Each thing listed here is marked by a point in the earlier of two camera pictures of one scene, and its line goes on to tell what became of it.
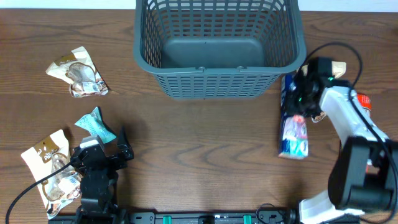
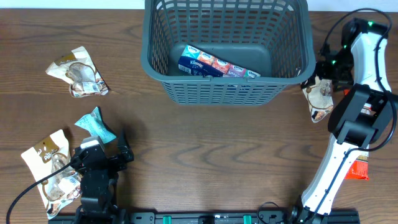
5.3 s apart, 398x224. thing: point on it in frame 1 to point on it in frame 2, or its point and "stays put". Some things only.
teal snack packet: x=293 y=142 to x=195 y=62
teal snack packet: x=94 y=124 stays put
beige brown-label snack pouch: x=46 y=159 stays put
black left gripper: x=119 y=159 stays put
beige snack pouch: x=79 y=69 stays put
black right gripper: x=291 y=108 to x=346 y=82
